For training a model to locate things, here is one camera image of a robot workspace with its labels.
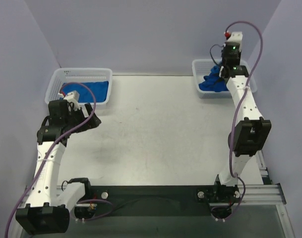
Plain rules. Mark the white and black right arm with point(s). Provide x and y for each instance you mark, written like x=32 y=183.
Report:
x=249 y=128

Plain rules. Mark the crumpled blue towels pile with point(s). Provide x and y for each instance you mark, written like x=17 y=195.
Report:
x=212 y=82

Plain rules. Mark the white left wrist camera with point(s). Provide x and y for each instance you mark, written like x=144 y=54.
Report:
x=71 y=97

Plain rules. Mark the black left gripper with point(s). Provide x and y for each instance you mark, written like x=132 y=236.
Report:
x=83 y=115

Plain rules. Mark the empty white plastic basket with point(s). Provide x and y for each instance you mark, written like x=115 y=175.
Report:
x=81 y=75

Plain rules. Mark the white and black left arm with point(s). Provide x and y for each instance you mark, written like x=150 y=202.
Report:
x=45 y=212

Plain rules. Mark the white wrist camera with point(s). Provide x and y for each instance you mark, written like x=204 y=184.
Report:
x=234 y=37
x=71 y=97

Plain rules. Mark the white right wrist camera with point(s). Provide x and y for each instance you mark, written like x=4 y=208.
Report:
x=234 y=37

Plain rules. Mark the white basket with towels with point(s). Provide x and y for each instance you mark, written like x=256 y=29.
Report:
x=201 y=68

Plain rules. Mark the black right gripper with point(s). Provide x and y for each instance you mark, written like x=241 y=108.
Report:
x=230 y=57

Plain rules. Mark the blue towel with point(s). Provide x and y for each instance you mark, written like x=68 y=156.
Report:
x=99 y=89

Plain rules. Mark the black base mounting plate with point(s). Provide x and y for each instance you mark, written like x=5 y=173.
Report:
x=158 y=201

